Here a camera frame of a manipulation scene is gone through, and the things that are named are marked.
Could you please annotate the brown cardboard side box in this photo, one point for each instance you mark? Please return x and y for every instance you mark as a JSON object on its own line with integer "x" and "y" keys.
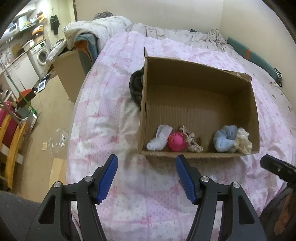
{"x": 70, "y": 72}

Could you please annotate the clear plastic bag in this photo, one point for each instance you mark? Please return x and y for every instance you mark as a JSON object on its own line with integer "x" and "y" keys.
{"x": 57, "y": 143}

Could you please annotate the white sock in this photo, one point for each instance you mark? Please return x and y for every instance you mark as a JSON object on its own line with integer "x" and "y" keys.
{"x": 161, "y": 139}

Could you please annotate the pink rubber duck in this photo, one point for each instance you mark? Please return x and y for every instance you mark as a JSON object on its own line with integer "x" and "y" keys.
{"x": 176, "y": 142}

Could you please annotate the yellow wooden chair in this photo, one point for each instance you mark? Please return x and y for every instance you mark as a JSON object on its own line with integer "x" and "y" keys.
{"x": 12, "y": 156}

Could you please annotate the dark cloth behind box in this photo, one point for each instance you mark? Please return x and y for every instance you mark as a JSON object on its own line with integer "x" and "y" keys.
{"x": 136, "y": 85}

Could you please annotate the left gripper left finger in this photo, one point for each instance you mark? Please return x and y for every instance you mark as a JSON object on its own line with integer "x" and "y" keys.
{"x": 68, "y": 212}

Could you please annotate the white washing machine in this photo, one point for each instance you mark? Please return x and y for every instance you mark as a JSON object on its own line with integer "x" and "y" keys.
{"x": 38, "y": 57}

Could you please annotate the white rumpled duvet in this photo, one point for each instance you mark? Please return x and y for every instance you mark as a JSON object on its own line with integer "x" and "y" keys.
{"x": 102, "y": 28}

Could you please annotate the beige lace scrunchie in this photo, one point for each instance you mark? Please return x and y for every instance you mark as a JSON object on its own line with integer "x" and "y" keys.
{"x": 189, "y": 137}

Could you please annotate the pink red bin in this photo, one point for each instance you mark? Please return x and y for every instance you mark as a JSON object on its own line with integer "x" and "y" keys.
{"x": 9, "y": 134}

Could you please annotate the light blue fluffy cloth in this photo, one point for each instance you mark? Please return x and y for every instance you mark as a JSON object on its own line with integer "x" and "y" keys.
{"x": 223, "y": 139}

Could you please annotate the teal cushion orange stripe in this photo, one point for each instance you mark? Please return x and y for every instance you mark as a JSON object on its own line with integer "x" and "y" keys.
{"x": 251, "y": 56}

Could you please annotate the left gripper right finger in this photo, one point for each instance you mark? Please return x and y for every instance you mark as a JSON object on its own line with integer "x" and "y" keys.
{"x": 239, "y": 220}

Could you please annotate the cream fluffy cloth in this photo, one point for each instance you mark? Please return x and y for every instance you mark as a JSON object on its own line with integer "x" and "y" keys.
{"x": 242, "y": 142}

